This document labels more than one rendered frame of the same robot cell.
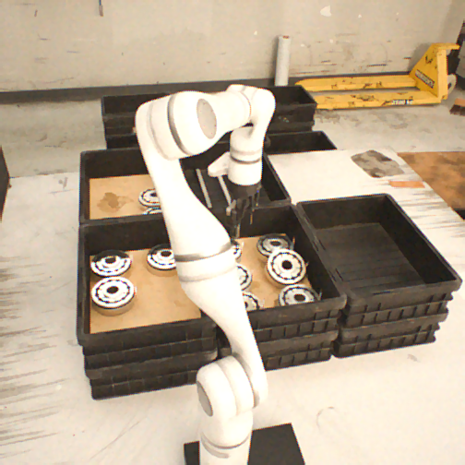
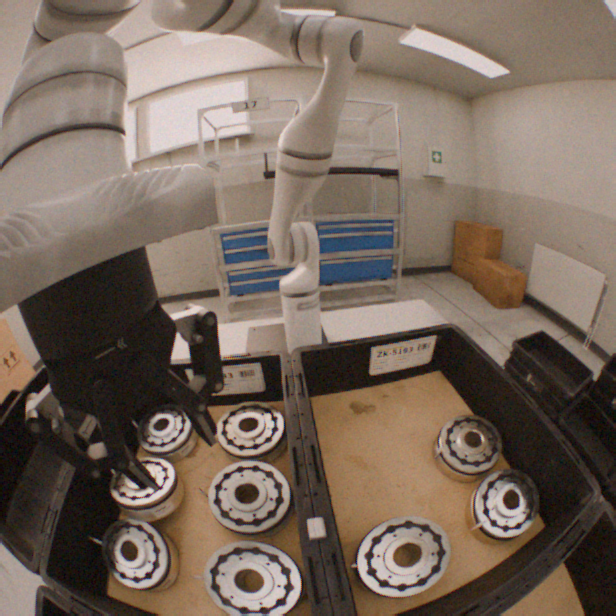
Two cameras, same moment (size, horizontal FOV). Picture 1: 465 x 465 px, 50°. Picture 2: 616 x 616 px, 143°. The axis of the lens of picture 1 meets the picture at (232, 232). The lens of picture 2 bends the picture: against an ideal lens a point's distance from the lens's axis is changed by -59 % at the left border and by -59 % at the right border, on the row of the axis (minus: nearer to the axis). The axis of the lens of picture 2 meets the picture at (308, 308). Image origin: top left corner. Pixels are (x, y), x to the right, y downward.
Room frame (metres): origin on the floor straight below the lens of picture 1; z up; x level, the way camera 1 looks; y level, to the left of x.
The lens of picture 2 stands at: (1.02, 0.10, 1.15)
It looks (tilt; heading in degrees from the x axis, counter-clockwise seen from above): 27 degrees down; 189
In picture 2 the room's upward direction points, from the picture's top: 4 degrees counter-clockwise
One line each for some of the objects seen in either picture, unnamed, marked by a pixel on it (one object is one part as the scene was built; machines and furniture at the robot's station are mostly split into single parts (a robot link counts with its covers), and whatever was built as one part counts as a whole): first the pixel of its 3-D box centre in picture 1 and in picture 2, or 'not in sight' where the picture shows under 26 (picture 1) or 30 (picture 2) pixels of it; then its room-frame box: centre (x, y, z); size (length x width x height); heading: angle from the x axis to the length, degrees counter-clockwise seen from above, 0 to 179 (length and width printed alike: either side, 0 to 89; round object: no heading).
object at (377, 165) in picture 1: (375, 162); not in sight; (1.83, -0.59, 0.71); 0.22 x 0.19 x 0.01; 15
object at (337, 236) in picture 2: not in sight; (357, 251); (-1.15, 0.23, 0.60); 0.72 x 0.03 x 0.56; 105
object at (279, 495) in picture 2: (232, 276); (248, 495); (0.93, 0.00, 0.86); 0.10 x 0.10 x 0.01
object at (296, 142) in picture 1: (293, 172); not in sight; (2.38, -0.33, 0.31); 0.40 x 0.30 x 0.34; 105
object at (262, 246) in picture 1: (275, 244); (132, 552); (1.07, -0.12, 0.86); 0.10 x 0.10 x 0.01
